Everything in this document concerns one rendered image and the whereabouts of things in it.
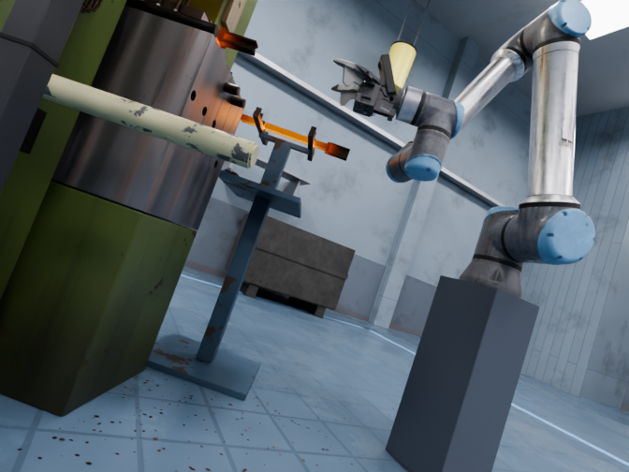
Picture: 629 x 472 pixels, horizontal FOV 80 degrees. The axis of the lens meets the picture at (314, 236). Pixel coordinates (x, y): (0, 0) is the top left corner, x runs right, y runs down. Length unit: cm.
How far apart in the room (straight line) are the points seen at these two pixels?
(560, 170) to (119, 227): 113
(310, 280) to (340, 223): 162
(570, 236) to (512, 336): 34
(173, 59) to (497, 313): 109
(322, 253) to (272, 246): 57
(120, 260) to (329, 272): 335
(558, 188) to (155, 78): 107
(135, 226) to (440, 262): 615
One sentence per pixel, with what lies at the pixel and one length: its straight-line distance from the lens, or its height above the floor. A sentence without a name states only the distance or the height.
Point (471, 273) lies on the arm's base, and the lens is 130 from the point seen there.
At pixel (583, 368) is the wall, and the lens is 727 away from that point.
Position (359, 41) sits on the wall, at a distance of 608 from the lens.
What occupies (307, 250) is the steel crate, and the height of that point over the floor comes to 65.
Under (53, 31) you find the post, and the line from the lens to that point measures 57.
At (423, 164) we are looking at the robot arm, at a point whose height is 82.
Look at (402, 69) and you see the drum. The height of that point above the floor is 342.
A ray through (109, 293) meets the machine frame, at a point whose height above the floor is 28.
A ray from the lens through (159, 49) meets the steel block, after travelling 104.
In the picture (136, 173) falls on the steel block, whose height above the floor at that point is 55.
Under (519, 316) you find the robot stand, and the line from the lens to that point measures 131.
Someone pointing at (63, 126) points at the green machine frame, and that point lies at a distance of 99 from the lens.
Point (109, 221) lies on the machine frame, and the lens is 95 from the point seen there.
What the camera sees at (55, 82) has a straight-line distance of 80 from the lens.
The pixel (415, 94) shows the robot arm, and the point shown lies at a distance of 107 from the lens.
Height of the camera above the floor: 47
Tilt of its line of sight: 5 degrees up
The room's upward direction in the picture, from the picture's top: 19 degrees clockwise
